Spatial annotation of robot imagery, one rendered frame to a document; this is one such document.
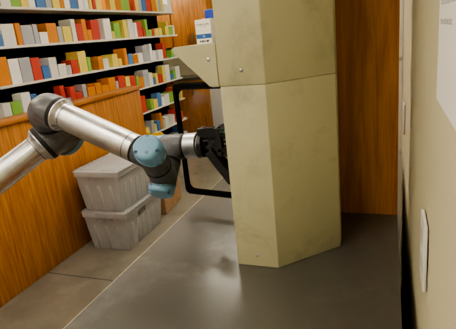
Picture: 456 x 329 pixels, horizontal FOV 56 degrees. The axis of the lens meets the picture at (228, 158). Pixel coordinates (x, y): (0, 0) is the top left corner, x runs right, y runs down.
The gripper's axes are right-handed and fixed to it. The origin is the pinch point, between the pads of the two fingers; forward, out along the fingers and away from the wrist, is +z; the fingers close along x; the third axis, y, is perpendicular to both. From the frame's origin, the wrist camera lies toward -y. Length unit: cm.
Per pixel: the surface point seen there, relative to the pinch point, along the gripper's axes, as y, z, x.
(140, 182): -65, -161, 170
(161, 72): 9, -255, 406
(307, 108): 10.8, 12.8, -6.1
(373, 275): -29.7, 25.7, -13.1
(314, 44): 25.5, 15.6, -4.3
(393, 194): -22.9, 30.9, 23.2
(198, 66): 24.6, -10.4, -14.2
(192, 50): 28.4, -11.3, -14.2
